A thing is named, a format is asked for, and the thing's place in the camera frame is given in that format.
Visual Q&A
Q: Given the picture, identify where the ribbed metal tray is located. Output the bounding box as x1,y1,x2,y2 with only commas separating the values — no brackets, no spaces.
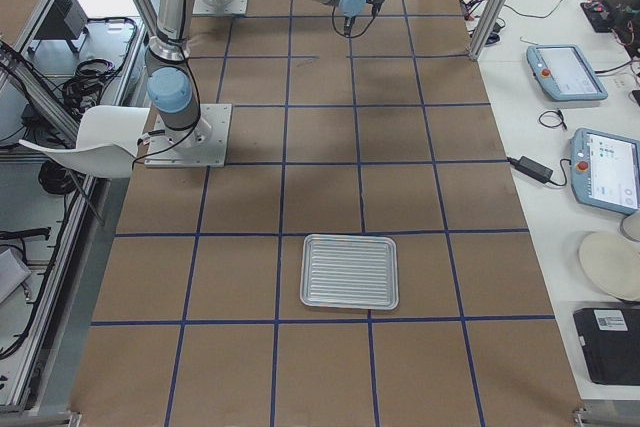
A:
300,234,399,311

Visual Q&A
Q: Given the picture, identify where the white plate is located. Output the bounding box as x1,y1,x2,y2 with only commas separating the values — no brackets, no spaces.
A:
578,232,639,302

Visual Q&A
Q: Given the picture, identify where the upper blue teach pendant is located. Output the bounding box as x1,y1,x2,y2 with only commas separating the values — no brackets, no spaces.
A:
526,44,608,102

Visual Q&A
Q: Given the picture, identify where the white plastic chair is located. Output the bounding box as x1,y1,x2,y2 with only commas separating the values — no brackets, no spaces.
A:
19,105,150,179

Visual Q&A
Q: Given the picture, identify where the black laptop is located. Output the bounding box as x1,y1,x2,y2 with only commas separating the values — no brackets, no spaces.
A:
573,308,639,386

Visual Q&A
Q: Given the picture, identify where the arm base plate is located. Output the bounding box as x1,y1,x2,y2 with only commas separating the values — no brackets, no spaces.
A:
193,0,248,17
143,104,232,168

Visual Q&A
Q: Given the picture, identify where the black power adapter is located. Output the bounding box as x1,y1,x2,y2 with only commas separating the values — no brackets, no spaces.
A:
507,156,553,184

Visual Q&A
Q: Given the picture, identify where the blue teach pendant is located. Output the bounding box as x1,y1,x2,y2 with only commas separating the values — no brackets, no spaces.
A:
570,128,639,215
526,44,608,102

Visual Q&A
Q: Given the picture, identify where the lower blue teach pendant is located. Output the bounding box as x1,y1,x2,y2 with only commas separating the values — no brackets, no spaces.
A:
570,128,639,215

